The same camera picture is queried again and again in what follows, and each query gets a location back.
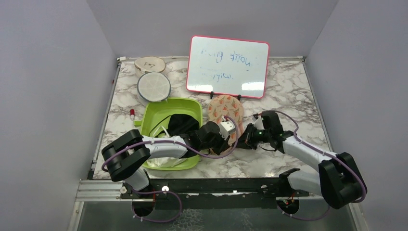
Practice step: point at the small red white marker cap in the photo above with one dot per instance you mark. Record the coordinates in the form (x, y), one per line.
(132, 114)

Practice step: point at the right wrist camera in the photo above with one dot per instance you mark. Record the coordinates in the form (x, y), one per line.
(258, 123)

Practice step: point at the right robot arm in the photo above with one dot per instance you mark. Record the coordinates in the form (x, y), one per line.
(337, 178)

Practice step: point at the pink framed whiteboard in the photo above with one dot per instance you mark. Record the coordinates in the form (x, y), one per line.
(227, 66)

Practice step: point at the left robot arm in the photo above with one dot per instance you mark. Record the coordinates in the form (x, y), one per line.
(124, 156)

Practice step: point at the round wooden slice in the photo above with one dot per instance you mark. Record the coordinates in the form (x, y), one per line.
(149, 64)

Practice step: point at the black bra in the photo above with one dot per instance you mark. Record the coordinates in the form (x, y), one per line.
(177, 124)

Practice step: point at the round white mesh laundry bag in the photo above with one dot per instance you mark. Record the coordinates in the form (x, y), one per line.
(154, 87)

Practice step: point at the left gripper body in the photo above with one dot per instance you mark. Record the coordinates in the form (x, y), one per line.
(216, 144)

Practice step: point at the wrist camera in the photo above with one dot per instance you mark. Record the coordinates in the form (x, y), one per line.
(226, 129)
(258, 123)

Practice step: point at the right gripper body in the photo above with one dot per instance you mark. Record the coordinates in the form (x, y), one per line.
(254, 135)

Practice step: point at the green plastic tray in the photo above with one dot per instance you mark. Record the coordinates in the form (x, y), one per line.
(156, 111)

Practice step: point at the black front rail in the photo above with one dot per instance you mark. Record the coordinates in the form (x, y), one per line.
(221, 193)

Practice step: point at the floral mesh laundry bag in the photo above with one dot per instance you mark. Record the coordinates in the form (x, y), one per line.
(225, 105)

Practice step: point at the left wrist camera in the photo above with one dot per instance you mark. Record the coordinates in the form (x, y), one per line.
(226, 129)

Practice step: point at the white bra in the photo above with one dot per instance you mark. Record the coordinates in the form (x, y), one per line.
(169, 163)

